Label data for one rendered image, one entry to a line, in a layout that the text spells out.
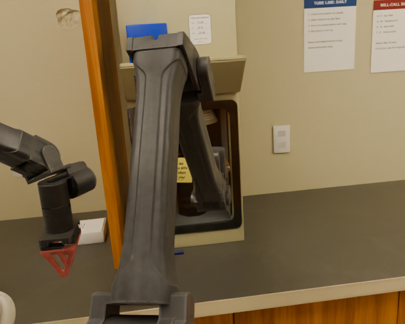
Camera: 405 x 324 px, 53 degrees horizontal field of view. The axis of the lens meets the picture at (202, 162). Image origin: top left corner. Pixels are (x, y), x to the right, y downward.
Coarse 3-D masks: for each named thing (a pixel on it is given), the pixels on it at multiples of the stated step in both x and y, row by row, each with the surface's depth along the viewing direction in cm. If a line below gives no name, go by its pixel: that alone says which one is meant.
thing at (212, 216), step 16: (208, 112) 115; (224, 112) 115; (208, 128) 116; (224, 128) 116; (224, 144) 118; (240, 192) 122; (176, 208) 121; (192, 208) 122; (240, 208) 123; (176, 224) 122; (192, 224) 123; (208, 224) 124; (224, 224) 124; (240, 224) 125
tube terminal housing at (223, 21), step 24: (120, 0) 106; (144, 0) 107; (168, 0) 107; (192, 0) 108; (216, 0) 109; (120, 24) 107; (168, 24) 109; (216, 24) 110; (216, 48) 112; (216, 96) 115; (240, 168) 122; (192, 240) 126; (216, 240) 127
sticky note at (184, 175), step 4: (180, 160) 117; (184, 160) 118; (180, 164) 118; (184, 164) 118; (180, 168) 118; (184, 168) 118; (180, 172) 118; (184, 172) 118; (188, 172) 119; (180, 176) 119; (184, 176) 119; (188, 176) 119; (180, 180) 119; (184, 180) 119; (188, 180) 119
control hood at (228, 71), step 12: (216, 60) 102; (228, 60) 102; (240, 60) 102; (120, 72) 101; (132, 72) 101; (216, 72) 105; (228, 72) 106; (240, 72) 106; (132, 84) 105; (216, 84) 109; (228, 84) 110; (240, 84) 110; (132, 96) 109
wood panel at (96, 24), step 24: (96, 0) 108; (96, 24) 103; (96, 48) 100; (96, 72) 101; (96, 96) 103; (96, 120) 104; (120, 120) 144; (120, 144) 136; (120, 168) 129; (120, 192) 122; (120, 216) 117; (120, 240) 113
